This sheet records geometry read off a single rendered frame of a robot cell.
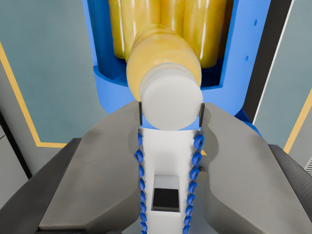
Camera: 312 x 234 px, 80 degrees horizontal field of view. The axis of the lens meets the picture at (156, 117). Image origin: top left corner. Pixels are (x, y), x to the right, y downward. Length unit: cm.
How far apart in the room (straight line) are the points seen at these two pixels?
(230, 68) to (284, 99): 160
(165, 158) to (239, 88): 49
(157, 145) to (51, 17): 129
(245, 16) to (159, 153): 56
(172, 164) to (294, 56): 129
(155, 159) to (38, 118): 158
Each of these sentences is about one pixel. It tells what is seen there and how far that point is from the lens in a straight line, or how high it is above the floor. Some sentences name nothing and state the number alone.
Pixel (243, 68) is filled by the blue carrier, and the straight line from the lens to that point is 29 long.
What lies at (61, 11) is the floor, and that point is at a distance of 164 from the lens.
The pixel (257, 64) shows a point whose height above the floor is 15.
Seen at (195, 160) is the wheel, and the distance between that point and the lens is 66.
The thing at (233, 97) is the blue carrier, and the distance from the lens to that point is 29.
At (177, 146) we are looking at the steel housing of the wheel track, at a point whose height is 93.
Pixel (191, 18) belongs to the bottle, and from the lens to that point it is 34.
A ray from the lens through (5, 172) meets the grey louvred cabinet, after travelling 241.
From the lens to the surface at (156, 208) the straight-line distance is 70.
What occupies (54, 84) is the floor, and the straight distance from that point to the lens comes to 185.
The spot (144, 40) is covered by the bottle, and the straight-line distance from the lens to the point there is 16.
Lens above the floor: 145
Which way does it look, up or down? 59 degrees down
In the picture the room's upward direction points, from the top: 172 degrees counter-clockwise
